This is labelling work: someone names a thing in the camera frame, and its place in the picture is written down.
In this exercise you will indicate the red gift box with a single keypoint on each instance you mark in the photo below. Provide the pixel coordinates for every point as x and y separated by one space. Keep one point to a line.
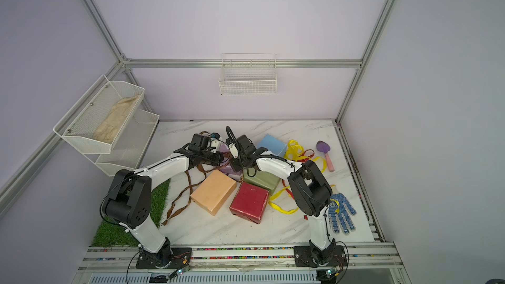
250 202

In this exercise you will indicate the light blue gift box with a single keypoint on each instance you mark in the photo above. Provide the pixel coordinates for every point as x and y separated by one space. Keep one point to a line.
274 145

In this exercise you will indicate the white wire wall basket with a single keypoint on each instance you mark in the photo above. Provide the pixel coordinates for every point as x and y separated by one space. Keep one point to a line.
248 74

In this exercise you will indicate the blue dotted work glove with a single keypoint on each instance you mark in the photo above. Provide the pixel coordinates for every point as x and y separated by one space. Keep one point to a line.
342 223

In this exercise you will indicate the green gift box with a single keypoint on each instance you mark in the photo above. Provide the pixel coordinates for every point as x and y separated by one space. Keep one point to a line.
261 179

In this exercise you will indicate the green artificial grass mat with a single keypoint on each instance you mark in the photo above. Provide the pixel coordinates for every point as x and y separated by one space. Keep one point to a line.
109 234

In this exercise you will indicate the yellow ribbon of blue box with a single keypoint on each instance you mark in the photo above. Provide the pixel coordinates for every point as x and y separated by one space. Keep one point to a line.
298 153

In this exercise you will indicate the purple trowel pink handle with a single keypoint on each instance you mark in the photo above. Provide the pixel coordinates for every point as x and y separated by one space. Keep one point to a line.
324 148

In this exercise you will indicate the brown ribbon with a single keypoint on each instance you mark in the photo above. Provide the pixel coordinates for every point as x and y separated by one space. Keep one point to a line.
172 211
216 158

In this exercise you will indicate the white two-tier mesh shelf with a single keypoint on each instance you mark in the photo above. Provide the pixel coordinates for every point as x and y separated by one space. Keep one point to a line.
128 148

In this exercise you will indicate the beige cloth in shelf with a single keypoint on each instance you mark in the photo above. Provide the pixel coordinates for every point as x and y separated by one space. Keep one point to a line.
110 127

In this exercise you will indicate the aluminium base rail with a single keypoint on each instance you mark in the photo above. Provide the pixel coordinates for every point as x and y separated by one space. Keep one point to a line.
360 263

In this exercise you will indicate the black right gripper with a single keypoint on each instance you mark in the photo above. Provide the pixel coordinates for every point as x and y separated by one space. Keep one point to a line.
237 167

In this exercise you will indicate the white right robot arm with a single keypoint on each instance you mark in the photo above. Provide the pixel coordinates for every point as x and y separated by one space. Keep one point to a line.
311 193

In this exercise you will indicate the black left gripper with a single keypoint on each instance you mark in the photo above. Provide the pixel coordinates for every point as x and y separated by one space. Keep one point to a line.
219 158

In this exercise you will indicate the orange gift box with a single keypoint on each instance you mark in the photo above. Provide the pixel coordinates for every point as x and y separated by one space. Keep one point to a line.
213 192

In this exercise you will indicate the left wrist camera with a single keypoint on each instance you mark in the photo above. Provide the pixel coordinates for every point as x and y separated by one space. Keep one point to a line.
215 142

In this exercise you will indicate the purple gift box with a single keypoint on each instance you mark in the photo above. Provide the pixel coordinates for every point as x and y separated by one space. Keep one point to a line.
225 166

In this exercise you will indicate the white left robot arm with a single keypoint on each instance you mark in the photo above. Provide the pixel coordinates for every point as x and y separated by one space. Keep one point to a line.
128 202

